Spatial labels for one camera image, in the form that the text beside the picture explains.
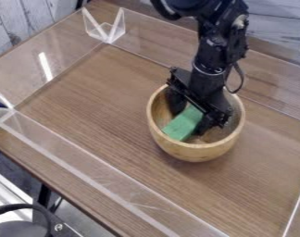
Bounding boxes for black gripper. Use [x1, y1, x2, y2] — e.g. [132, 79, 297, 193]
[167, 66, 233, 135]

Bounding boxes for green rectangular block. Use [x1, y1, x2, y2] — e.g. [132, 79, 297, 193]
[161, 106, 204, 142]

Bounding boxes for brown wooden bowl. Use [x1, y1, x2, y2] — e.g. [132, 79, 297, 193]
[146, 85, 247, 162]

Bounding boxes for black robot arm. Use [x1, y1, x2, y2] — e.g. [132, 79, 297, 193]
[150, 0, 249, 135]

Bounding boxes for black table leg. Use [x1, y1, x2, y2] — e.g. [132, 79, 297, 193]
[38, 184, 52, 208]

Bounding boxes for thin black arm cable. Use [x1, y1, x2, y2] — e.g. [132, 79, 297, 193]
[224, 61, 245, 94]

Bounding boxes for clear acrylic tray wall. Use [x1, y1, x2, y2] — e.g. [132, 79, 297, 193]
[0, 2, 300, 237]

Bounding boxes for grey metal base plate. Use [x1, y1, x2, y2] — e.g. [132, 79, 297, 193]
[0, 209, 85, 237]

